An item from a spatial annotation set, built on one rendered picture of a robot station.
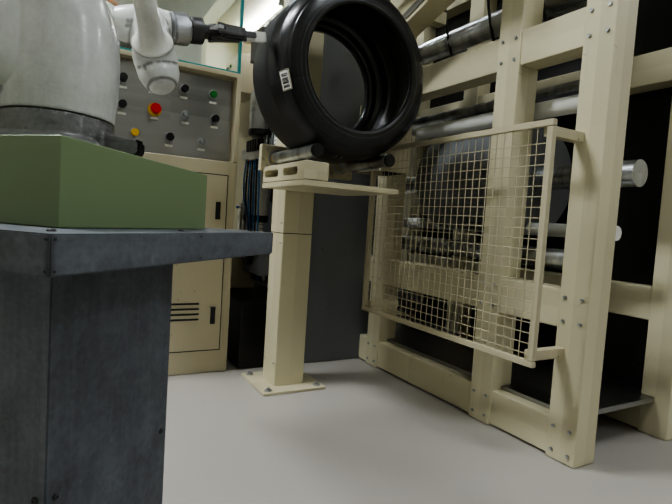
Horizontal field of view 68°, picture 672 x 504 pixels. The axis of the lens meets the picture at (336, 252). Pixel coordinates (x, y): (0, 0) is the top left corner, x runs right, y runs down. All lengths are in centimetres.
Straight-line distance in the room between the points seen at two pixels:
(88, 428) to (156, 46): 96
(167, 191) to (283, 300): 125
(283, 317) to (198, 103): 95
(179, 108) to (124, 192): 150
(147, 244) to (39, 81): 30
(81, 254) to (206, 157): 169
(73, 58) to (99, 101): 6
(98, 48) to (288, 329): 142
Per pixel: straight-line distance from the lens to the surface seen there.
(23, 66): 82
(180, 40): 161
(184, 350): 219
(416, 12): 211
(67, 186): 64
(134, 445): 89
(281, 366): 205
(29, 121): 80
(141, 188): 74
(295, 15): 168
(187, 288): 214
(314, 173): 159
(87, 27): 83
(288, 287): 198
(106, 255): 56
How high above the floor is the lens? 68
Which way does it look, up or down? 3 degrees down
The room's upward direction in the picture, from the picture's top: 4 degrees clockwise
